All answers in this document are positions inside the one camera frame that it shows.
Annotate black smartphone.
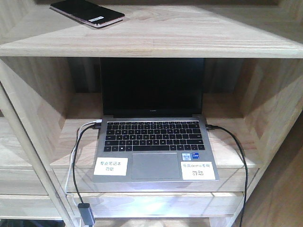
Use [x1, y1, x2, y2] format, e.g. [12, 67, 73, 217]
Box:
[50, 0, 125, 28]

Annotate silver laptop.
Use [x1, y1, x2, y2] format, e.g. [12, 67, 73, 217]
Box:
[93, 57, 219, 183]

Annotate light wooden shelf unit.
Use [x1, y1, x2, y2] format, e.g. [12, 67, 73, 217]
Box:
[0, 0, 303, 227]

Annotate white laptop cable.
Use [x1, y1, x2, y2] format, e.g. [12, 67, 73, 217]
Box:
[64, 119, 103, 227]

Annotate black left laptop cable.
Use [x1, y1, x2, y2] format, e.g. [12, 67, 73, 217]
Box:
[72, 123, 103, 204]

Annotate black laptop cable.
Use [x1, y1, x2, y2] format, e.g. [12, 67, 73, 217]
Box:
[205, 124, 249, 223]
[72, 123, 103, 204]

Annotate black right laptop cable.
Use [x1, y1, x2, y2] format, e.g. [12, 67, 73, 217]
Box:
[205, 124, 249, 223]

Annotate grey cable adapter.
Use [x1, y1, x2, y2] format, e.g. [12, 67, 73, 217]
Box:
[78, 203, 95, 227]

